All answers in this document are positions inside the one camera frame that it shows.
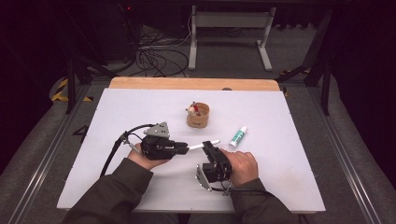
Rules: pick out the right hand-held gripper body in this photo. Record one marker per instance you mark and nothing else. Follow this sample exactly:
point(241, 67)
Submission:
point(218, 169)

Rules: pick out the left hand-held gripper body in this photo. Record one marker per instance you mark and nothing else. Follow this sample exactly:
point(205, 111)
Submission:
point(157, 147)

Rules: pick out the white pen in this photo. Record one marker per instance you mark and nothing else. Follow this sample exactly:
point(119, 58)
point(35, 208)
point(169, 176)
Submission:
point(196, 146)

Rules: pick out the tan pen holder with bear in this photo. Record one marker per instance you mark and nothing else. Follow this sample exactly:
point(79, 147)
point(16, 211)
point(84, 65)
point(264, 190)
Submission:
point(197, 120)

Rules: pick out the green and white glue stick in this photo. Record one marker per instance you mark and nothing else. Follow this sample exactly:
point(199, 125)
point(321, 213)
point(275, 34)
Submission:
point(238, 137)

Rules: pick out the red pen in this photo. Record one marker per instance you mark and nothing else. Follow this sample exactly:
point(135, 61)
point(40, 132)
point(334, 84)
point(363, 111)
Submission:
point(196, 109)

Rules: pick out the person's left hand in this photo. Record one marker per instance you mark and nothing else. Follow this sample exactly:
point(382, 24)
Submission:
point(144, 162)

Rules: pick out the person's right hand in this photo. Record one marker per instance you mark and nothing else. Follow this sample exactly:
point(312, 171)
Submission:
point(244, 168)

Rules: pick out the white table mat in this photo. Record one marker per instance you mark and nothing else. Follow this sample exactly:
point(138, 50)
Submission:
point(264, 180)

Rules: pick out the black metal stand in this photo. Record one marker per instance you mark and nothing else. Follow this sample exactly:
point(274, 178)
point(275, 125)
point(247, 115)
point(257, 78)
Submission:
point(71, 87)
point(325, 87)

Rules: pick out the yellow black hazard tape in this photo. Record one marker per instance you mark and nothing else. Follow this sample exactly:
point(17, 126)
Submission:
point(60, 93)

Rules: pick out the black computer tower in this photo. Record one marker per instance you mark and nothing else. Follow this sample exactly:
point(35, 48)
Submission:
point(118, 31)

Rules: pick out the white-legged desk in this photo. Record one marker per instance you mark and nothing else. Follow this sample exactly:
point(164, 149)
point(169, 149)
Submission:
point(230, 19)

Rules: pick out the metal floor rail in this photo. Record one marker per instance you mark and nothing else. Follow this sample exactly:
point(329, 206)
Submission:
point(345, 161)
point(46, 161)

